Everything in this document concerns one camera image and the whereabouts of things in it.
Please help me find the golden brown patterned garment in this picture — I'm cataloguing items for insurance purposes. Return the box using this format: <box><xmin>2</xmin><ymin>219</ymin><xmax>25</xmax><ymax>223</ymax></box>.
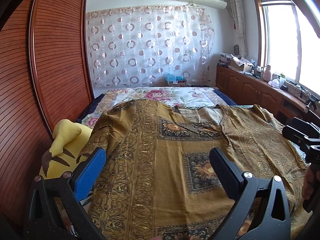
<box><xmin>81</xmin><ymin>100</ymin><xmax>310</xmax><ymax>239</ymax></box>

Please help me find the right hand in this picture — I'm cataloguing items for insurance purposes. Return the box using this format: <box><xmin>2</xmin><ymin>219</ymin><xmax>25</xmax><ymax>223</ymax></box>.
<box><xmin>302</xmin><ymin>165</ymin><xmax>320</xmax><ymax>199</ymax></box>

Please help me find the pink thermos jug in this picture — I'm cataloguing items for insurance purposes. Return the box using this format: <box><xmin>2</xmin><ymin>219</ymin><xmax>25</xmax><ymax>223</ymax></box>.
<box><xmin>261</xmin><ymin>64</ymin><xmax>272</xmax><ymax>82</ymax></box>

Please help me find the yellow plush toy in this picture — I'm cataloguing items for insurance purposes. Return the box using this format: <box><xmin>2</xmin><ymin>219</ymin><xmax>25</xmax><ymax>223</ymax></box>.
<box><xmin>40</xmin><ymin>119</ymin><xmax>92</xmax><ymax>179</ymax></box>

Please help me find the long wooden side cabinet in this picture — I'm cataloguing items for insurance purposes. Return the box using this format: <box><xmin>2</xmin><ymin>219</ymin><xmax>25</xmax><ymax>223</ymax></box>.
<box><xmin>215</xmin><ymin>65</ymin><xmax>319</xmax><ymax>126</ymax></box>

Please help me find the cardboard box on cabinet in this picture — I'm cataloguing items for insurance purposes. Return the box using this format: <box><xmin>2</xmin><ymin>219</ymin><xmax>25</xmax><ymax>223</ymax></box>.
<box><xmin>230</xmin><ymin>54</ymin><xmax>253</xmax><ymax>73</ymax></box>

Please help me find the floral bed quilt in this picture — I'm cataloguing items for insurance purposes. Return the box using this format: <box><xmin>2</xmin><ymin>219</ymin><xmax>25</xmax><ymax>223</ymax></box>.
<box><xmin>80</xmin><ymin>86</ymin><xmax>227</xmax><ymax>129</ymax></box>

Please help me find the red-brown wooden wardrobe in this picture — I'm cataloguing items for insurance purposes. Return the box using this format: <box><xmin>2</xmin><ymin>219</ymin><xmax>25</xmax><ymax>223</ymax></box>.
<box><xmin>0</xmin><ymin>0</ymin><xmax>94</xmax><ymax>224</ymax></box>

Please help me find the box with blue items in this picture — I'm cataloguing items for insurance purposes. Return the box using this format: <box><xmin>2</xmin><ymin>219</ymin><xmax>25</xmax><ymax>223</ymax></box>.
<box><xmin>164</xmin><ymin>73</ymin><xmax>187</xmax><ymax>87</ymax></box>

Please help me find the white patterned window drape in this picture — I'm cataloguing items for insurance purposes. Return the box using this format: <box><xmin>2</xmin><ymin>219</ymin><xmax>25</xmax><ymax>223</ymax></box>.
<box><xmin>229</xmin><ymin>0</ymin><xmax>248</xmax><ymax>57</ymax></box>

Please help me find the white circle-patterned curtain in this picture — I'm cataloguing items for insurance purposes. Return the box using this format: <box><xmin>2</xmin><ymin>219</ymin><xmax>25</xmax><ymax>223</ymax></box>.
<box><xmin>86</xmin><ymin>5</ymin><xmax>215</xmax><ymax>88</ymax></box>

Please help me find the window with wooden frame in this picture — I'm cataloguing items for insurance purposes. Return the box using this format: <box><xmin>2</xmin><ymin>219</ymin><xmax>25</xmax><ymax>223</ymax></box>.
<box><xmin>255</xmin><ymin>0</ymin><xmax>319</xmax><ymax>94</ymax></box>

